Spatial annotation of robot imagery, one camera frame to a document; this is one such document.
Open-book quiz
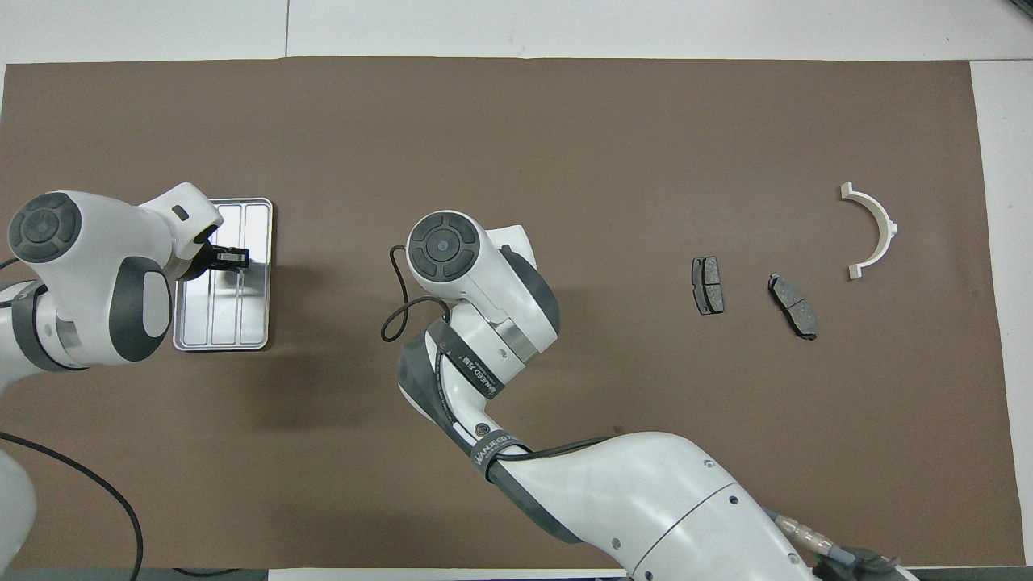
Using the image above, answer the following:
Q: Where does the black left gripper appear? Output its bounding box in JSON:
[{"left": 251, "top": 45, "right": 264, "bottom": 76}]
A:
[{"left": 174, "top": 232, "right": 252, "bottom": 282}]

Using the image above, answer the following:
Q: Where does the silver metal tray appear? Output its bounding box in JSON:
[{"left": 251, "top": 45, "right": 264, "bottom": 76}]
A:
[{"left": 173, "top": 198, "right": 274, "bottom": 352}]

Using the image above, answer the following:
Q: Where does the brown table mat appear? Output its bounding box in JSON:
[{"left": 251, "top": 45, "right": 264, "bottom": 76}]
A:
[{"left": 0, "top": 56, "right": 1016, "bottom": 570}]

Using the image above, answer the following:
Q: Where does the short rectangular brake pad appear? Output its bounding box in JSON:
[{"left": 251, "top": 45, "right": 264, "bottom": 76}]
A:
[{"left": 692, "top": 257, "right": 726, "bottom": 316}]

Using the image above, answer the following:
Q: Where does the long curved brake pad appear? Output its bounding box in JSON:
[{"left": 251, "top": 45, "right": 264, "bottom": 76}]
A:
[{"left": 767, "top": 273, "right": 818, "bottom": 341}]

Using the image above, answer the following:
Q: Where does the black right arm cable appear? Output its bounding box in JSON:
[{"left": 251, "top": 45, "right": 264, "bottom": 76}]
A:
[{"left": 381, "top": 245, "right": 614, "bottom": 465}]

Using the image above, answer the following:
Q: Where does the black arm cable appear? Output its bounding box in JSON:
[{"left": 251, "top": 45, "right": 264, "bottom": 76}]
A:
[
  {"left": 0, "top": 432, "right": 144, "bottom": 581},
  {"left": 381, "top": 245, "right": 614, "bottom": 465}
]

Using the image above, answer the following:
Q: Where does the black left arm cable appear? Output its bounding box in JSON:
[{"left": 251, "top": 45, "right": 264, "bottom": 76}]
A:
[{"left": 0, "top": 432, "right": 144, "bottom": 581}]

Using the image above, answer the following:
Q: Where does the metal cable connector plug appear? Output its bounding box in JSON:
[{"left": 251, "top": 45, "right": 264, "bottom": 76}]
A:
[{"left": 775, "top": 515, "right": 901, "bottom": 581}]

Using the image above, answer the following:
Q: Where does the white semicircular bracket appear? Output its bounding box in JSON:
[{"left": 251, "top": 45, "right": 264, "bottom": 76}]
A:
[{"left": 839, "top": 182, "right": 899, "bottom": 281}]

